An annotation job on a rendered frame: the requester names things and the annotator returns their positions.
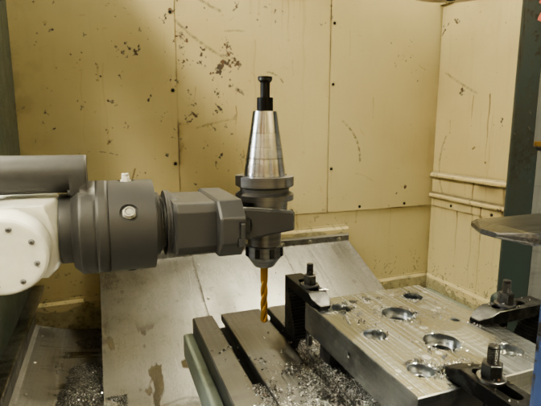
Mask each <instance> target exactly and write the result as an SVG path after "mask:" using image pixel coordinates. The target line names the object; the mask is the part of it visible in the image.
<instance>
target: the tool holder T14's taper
mask: <svg viewBox="0 0 541 406"><path fill-rule="evenodd" d="M285 175H286V174H285V167H284V162H283V150H282V144H281V138H280V131H279V120H278V114H277V111H253V114H252V120H251V126H250V137H249V142H248V148H247V154H246V165H245V171H244V176H248V177H257V178H274V177H283V176H285Z"/></svg>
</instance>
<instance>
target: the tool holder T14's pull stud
mask: <svg viewBox="0 0 541 406"><path fill-rule="evenodd" d="M258 81H259V82H260V97H257V111H273V98H272V97H270V83H271V82H272V77H269V76H260V77H258Z"/></svg>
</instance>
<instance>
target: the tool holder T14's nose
mask: <svg viewBox="0 0 541 406"><path fill-rule="evenodd" d="M246 256H247V257H248V258H249V259H250V261H251V262H252V263H253V265H254V266H255V267H259V268H270V267H273V266H274V265H275V264H276V263H277V262H278V260H279V259H280V258H281V257H282V256H283V244H282V243H281V233H278V234H271V235H267V236H262V237H259V238H252V239H247V244H246Z"/></svg>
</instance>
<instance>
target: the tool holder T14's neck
mask: <svg viewBox="0 0 541 406"><path fill-rule="evenodd" d="M242 204H243V207H253V208H265V209H287V202H282V203H267V204H263V203H249V202H242Z"/></svg>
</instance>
